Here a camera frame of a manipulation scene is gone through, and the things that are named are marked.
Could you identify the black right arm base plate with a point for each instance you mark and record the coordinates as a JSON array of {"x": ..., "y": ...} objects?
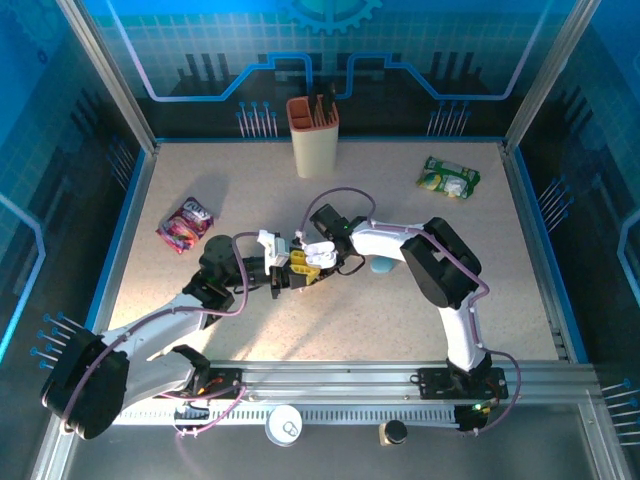
[{"x": 440, "y": 382}]

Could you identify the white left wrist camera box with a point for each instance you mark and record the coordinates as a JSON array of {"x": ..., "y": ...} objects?
[{"x": 272, "y": 247}]

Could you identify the aluminium side rail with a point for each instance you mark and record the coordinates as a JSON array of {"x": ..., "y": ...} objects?
[
  {"x": 540, "y": 250},
  {"x": 130, "y": 225}
]

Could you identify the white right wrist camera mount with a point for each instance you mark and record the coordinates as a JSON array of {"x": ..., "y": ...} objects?
[{"x": 301, "y": 237}]

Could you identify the small jar with black lid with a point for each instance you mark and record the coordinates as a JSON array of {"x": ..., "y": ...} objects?
[{"x": 395, "y": 432}]

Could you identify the beige utensil holder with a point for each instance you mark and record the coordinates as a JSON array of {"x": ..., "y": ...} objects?
[{"x": 315, "y": 150}]

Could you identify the aluminium frame post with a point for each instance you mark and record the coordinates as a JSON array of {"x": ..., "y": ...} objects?
[
  {"x": 110, "y": 75},
  {"x": 550, "y": 70}
]

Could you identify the green snack bag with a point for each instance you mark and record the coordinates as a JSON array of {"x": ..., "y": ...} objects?
[{"x": 447, "y": 177}]

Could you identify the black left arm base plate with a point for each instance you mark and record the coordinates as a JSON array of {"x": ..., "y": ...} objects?
[{"x": 225, "y": 377}]

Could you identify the pink snack bag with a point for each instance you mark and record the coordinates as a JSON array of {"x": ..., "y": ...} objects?
[{"x": 185, "y": 225}]

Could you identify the aluminium mounting rail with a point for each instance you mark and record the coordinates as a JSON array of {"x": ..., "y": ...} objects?
[{"x": 325, "y": 380}]

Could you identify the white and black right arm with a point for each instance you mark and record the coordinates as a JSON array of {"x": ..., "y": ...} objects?
[{"x": 380, "y": 240}]

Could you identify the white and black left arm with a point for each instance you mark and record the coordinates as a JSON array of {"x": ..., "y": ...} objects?
[{"x": 150, "y": 325}]

